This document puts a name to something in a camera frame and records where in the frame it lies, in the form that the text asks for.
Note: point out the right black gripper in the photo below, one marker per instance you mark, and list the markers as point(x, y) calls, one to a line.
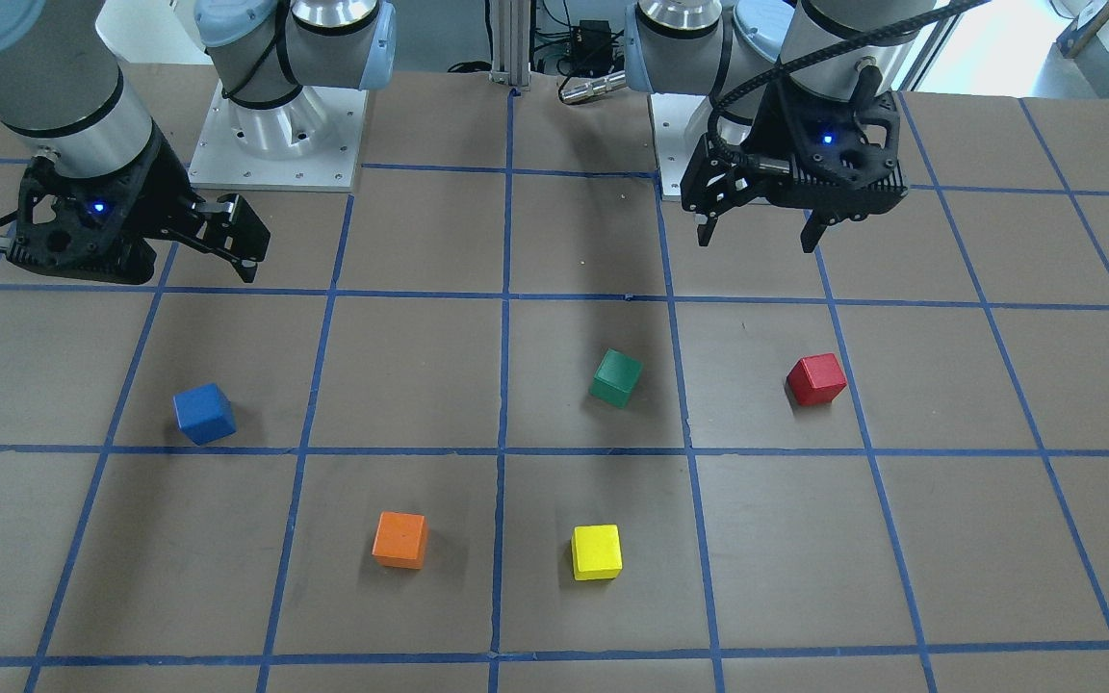
point(158, 199)

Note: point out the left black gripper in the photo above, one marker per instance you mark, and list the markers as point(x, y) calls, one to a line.
point(755, 128)

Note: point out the red wooden block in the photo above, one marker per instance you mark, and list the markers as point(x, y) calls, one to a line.
point(817, 379)

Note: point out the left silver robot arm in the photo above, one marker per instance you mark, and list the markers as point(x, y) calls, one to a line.
point(730, 51)

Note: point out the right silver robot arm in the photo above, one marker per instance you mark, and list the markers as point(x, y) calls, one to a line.
point(62, 91)

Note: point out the blue wooden block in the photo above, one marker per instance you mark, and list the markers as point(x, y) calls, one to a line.
point(204, 414)

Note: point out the green wooden block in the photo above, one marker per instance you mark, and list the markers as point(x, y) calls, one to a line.
point(615, 379)

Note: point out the orange wooden block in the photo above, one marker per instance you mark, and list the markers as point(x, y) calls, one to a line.
point(400, 540)

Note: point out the yellow wooden block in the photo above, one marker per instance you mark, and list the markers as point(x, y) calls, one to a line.
point(596, 552)

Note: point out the silver cylindrical connector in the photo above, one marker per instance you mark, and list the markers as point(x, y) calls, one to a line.
point(580, 94)

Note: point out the black electronics box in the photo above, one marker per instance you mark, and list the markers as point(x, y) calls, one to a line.
point(591, 45)

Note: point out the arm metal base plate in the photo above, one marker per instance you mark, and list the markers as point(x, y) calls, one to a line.
point(678, 122)
point(308, 145)

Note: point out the aluminium frame post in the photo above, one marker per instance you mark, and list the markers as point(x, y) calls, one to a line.
point(510, 41)

